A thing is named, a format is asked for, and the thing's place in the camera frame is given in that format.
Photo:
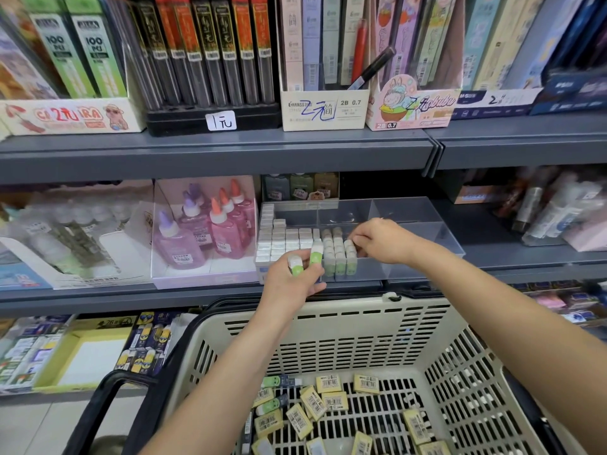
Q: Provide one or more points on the person's right hand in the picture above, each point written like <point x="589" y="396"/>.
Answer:
<point x="389" y="243"/>

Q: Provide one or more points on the person's left hand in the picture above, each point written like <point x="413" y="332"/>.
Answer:
<point x="284" y="296"/>

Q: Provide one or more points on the row of white green erasers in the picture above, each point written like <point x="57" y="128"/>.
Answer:
<point x="339" y="256"/>

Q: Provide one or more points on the rows of white erasers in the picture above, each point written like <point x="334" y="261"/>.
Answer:
<point x="284" y="241"/>

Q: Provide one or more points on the beige shopping basket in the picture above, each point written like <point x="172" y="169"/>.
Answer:
<point x="360" y="336"/>

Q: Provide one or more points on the pile of erasers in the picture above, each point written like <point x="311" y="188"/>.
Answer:
<point x="313" y="402"/>

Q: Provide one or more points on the grey store shelves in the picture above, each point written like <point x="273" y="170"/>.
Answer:
<point x="190" y="156"/>

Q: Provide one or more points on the person's left forearm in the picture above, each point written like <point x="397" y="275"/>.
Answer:
<point x="218" y="393"/>

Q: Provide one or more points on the person's right forearm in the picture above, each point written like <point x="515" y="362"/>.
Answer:
<point x="512" y="336"/>

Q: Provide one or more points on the pink glue display box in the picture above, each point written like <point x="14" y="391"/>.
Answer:
<point x="199" y="277"/>

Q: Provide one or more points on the colourful pencil display box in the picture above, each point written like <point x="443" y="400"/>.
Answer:
<point x="413" y="107"/>

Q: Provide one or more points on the white pencil display box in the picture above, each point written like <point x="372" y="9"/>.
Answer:
<point x="324" y="109"/>

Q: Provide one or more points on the white glue display box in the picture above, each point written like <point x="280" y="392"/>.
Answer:
<point x="114" y="260"/>

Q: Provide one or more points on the blue white display box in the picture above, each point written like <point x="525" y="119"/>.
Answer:
<point x="503" y="101"/>

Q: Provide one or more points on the yellow empty display box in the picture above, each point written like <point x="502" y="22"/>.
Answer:
<point x="85" y="360"/>

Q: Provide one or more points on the white eraser display box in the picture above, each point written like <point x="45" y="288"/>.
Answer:
<point x="24" y="360"/>

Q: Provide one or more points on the cartoon print display box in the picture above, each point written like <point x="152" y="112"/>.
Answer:
<point x="71" y="113"/>

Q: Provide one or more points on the clear plastic divider tray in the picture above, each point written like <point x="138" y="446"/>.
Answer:
<point x="427" y="237"/>

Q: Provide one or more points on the pink glue bottle orange cap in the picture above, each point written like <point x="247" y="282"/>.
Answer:
<point x="225" y="237"/>
<point x="247" y="205"/>
<point x="240" y="220"/>

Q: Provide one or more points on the translucent glue bottle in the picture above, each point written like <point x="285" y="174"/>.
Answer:
<point x="276" y="189"/>
<point x="326" y="184"/>
<point x="302" y="187"/>

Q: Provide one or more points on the pink glue bottle purple cap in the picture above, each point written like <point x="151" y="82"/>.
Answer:
<point x="197" y="222"/>
<point x="177" y="246"/>

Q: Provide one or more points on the dark blue yellow packets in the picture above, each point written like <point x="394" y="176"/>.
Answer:
<point x="147" y="346"/>

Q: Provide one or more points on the black pen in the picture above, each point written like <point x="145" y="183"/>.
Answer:
<point x="372" y="69"/>

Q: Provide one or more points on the white price label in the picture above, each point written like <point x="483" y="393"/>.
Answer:
<point x="221" y="121"/>

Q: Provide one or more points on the black lead tube display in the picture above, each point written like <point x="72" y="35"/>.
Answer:
<point x="185" y="118"/>

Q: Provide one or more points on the row of clear glue bottles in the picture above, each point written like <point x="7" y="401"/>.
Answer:
<point x="71" y="237"/>

